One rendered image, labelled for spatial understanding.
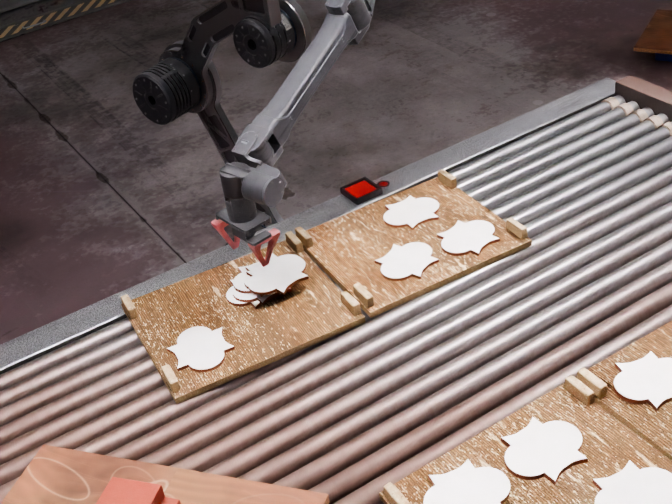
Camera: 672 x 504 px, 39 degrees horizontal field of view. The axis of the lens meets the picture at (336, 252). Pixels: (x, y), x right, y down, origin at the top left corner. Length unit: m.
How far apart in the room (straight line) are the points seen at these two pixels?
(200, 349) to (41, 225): 2.53
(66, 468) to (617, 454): 0.89
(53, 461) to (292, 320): 0.57
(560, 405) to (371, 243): 0.63
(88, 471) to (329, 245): 0.81
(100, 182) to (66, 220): 0.32
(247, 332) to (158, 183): 2.56
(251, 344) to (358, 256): 0.34
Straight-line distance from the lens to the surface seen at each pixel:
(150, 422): 1.82
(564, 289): 1.99
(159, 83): 3.01
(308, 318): 1.92
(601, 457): 1.63
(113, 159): 4.72
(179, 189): 4.34
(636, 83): 2.71
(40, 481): 1.61
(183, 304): 2.03
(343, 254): 2.09
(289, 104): 1.87
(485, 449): 1.63
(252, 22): 2.65
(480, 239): 2.08
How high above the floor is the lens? 2.14
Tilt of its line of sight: 35 degrees down
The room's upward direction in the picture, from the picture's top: 8 degrees counter-clockwise
